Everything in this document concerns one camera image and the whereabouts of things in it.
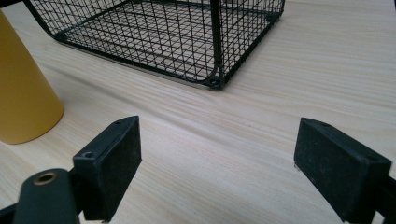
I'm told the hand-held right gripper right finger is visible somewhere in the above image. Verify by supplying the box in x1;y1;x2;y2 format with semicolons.
293;117;393;224

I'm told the yellow cylindrical cup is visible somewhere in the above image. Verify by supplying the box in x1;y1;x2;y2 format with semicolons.
0;9;65;146

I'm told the black wire mesh basket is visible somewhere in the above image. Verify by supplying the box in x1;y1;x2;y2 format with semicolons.
21;0;287;90

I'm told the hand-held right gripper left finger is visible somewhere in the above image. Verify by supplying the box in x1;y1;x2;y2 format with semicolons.
72;115;143;223

